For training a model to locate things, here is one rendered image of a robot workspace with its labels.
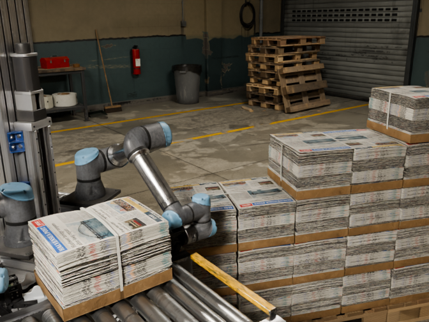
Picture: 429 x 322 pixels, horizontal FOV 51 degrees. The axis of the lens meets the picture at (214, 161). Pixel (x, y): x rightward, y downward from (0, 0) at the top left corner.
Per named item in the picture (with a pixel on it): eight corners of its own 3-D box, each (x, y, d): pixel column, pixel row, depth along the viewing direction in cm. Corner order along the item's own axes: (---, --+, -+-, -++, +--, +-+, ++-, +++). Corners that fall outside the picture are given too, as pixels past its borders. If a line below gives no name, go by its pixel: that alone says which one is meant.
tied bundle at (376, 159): (315, 170, 255) (317, 131, 248) (361, 166, 262) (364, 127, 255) (350, 195, 220) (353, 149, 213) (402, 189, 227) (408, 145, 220)
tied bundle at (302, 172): (266, 176, 248) (267, 135, 241) (315, 170, 255) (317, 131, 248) (295, 201, 213) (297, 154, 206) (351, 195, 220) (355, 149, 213)
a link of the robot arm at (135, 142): (116, 124, 185) (177, 222, 169) (138, 120, 192) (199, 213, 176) (108, 142, 193) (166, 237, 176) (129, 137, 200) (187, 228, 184)
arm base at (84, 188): (68, 199, 222) (66, 179, 219) (85, 188, 236) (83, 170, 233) (96, 202, 218) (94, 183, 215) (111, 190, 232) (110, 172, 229)
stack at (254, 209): (168, 320, 260) (162, 185, 235) (350, 289, 287) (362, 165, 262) (180, 368, 224) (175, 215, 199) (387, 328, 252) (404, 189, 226)
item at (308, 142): (269, 135, 241) (269, 133, 240) (318, 131, 248) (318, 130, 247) (298, 154, 207) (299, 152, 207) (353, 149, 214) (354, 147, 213)
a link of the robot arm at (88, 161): (71, 176, 224) (68, 150, 220) (96, 170, 233) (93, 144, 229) (83, 182, 216) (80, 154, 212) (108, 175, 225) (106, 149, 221)
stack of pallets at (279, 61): (286, 97, 977) (289, 34, 937) (323, 103, 908) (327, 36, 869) (242, 105, 894) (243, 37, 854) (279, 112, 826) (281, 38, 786)
